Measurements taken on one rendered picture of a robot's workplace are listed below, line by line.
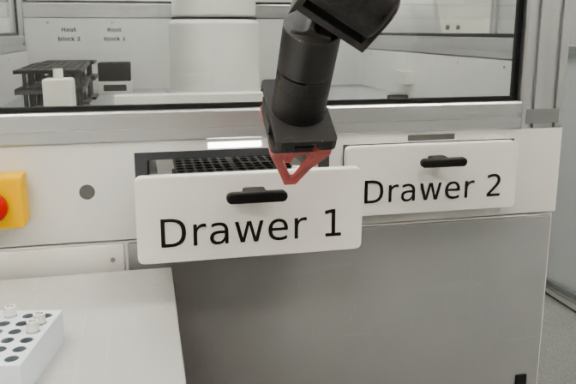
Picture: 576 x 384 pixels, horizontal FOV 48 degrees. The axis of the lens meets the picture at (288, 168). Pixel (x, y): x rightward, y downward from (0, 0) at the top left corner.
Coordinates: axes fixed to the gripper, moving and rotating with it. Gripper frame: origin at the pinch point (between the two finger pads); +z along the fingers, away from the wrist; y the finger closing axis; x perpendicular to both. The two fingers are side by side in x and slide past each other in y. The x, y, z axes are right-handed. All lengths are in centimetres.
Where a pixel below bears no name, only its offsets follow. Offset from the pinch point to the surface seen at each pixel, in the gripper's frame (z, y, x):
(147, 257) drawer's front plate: 13.2, -1.7, 16.6
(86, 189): 18.2, 14.7, 24.7
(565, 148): 119, 115, -154
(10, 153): 13.4, 18.1, 34.4
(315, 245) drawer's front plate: 13.2, -1.8, -4.9
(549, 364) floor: 137, 32, -113
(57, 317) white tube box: 10.7, -10.6, 26.4
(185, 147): 13.5, 18.0, 10.4
